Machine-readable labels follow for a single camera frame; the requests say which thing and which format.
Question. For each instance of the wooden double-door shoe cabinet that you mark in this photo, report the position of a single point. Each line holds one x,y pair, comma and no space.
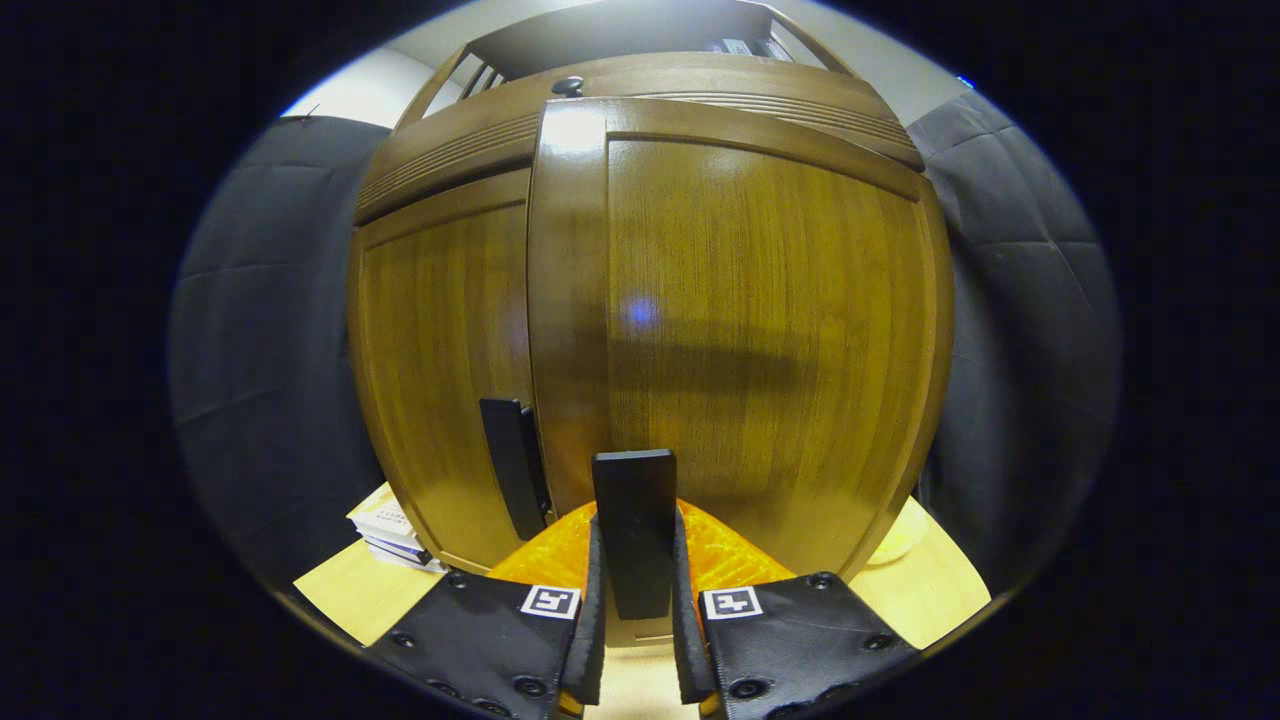
620,25

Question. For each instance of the black backdrop cloth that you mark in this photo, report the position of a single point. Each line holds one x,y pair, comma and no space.
270,350
1030,350

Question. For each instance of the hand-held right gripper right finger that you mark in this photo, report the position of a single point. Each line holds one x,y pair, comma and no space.
690,650

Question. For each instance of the black round drawer knob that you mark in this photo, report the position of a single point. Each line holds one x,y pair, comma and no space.
567,86

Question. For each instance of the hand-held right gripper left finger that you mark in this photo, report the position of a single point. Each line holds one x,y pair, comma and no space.
590,650

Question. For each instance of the pale yellow round object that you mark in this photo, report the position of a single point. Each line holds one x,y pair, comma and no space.
895,540

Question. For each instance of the light grey upright book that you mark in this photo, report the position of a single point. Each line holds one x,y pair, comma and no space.
737,46

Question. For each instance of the ridged wooden drawer front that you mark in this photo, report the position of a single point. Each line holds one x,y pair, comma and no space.
450,150

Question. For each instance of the wooden cabinet door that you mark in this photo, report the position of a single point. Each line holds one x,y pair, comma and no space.
750,300
440,350

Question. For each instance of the stack of paperback books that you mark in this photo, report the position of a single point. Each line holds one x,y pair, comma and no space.
390,530

